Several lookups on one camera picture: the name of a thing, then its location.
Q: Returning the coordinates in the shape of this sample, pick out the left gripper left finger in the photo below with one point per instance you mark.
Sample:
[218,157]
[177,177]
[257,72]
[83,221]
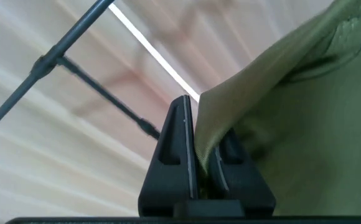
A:
[165,186]

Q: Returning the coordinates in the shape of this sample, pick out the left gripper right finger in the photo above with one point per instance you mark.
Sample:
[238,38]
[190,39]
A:
[246,186]

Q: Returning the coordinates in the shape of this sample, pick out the green long-sleeved shirt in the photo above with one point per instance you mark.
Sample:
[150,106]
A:
[308,140]

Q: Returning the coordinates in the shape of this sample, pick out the black clothes rack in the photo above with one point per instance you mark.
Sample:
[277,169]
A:
[46,63]

